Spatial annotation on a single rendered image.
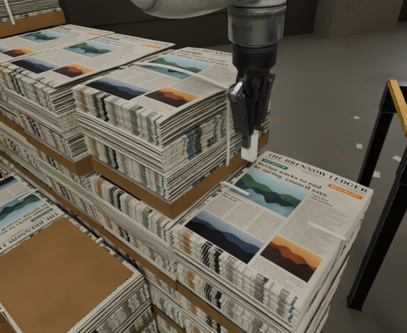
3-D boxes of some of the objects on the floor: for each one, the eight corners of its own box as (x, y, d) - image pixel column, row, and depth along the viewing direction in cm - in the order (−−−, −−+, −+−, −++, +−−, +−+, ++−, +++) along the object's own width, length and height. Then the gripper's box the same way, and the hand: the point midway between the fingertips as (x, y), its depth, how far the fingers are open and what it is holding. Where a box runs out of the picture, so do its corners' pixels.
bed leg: (344, 224, 173) (380, 111, 133) (344, 217, 178) (378, 106, 138) (356, 227, 171) (395, 113, 132) (355, 219, 176) (393, 108, 136)
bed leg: (347, 307, 135) (398, 184, 95) (347, 295, 139) (395, 172, 100) (361, 311, 133) (419, 187, 94) (361, 299, 138) (415, 176, 98)
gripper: (256, 30, 58) (250, 140, 72) (213, 47, 51) (215, 167, 64) (293, 35, 54) (279, 150, 68) (253, 55, 47) (246, 181, 60)
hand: (249, 145), depth 64 cm, fingers closed
